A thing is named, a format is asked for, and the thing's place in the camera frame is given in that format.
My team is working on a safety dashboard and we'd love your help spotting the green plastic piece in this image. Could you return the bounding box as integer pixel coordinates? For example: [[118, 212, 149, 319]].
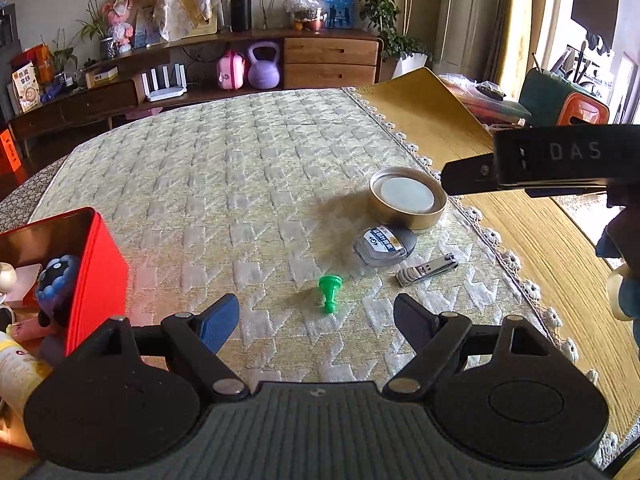
[[318, 274, 343, 315]]

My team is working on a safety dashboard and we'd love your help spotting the yellow table mat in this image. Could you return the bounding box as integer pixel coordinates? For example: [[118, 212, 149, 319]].
[[355, 67, 640, 441]]

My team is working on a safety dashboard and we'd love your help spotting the pale tape roll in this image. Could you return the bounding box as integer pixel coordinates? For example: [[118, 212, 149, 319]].
[[607, 265, 633, 322]]

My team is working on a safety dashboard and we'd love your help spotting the tall potted plant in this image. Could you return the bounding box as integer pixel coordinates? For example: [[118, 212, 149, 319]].
[[347, 0, 433, 83]]

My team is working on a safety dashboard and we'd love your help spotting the pale pink box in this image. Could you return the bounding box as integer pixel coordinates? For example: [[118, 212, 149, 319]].
[[12, 264, 43, 306]]

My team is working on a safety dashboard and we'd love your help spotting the wooden cabinet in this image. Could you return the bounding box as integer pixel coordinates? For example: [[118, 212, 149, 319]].
[[7, 29, 383, 158]]

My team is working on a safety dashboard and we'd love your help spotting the stack of flat packets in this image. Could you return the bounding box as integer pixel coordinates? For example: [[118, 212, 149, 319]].
[[440, 72, 531, 126]]

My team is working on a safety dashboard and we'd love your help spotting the purple kettlebell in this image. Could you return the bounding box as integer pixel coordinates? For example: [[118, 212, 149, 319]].
[[247, 41, 282, 90]]

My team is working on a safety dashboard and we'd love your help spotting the plastic bag of fruit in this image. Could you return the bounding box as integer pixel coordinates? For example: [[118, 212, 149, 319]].
[[285, 0, 326, 31]]

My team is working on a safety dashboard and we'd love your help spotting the person's right hand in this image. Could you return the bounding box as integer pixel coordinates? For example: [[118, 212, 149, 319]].
[[595, 205, 640, 351]]

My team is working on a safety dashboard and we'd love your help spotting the white router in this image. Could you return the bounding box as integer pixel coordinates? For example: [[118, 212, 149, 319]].
[[141, 62, 188, 103]]

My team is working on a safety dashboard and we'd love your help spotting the pink toy suitcase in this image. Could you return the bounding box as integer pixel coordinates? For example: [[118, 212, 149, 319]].
[[216, 50, 249, 91]]

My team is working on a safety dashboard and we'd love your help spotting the metal nail clipper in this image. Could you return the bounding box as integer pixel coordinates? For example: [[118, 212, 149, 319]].
[[396, 254, 458, 287]]

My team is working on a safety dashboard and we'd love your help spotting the gold round tin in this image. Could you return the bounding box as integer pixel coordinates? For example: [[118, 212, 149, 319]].
[[369, 166, 447, 231]]

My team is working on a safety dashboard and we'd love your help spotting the red box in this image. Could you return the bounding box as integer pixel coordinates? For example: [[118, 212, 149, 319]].
[[0, 207, 130, 361]]

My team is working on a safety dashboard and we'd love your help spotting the green storage container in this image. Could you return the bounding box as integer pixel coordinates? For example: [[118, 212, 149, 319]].
[[519, 67, 576, 128]]

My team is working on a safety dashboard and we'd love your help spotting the printed book package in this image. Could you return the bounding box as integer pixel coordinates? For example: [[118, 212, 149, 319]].
[[11, 61, 43, 113]]

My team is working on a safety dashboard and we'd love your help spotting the purple and blue toy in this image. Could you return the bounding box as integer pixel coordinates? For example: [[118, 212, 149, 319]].
[[36, 255, 83, 328]]

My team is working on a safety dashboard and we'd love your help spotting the pink plush doll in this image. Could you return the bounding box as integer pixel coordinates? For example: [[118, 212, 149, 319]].
[[102, 0, 136, 53]]

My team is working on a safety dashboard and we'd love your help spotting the orange box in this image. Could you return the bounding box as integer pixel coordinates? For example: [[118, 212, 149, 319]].
[[557, 94, 611, 126]]

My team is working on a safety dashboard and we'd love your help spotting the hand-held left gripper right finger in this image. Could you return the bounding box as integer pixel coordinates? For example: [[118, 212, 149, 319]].
[[382, 293, 536, 402]]

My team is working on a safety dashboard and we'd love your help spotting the cream quilted tablecloth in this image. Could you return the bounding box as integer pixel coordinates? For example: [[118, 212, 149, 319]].
[[0, 87, 621, 471]]

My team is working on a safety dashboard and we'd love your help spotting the grey round case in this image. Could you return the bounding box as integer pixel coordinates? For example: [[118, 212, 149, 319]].
[[352, 225, 418, 267]]

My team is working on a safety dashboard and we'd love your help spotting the black speaker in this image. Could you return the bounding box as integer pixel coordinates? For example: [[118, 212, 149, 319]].
[[230, 0, 252, 32]]

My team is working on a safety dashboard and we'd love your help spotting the small potted plant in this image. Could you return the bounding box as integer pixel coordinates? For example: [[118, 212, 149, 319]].
[[75, 0, 121, 61], [42, 30, 78, 86]]

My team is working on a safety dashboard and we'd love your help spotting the yellow curtain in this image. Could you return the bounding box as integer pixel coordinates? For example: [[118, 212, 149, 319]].
[[492, 0, 533, 96]]

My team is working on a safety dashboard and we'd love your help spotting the orange paper bag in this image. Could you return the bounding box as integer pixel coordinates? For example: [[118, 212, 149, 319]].
[[22, 44, 53, 83]]

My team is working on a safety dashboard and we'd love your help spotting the small cardboard box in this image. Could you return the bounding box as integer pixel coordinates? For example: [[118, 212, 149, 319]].
[[84, 66, 120, 90]]

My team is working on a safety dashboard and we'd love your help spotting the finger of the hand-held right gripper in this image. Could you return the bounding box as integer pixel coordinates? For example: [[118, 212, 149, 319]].
[[441, 155, 501, 196]]

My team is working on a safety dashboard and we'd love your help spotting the red paper sign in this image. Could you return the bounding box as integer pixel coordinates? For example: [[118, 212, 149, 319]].
[[0, 127, 23, 176]]

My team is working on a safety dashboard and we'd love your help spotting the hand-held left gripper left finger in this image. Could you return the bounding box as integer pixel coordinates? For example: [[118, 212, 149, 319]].
[[102, 293, 250, 402]]

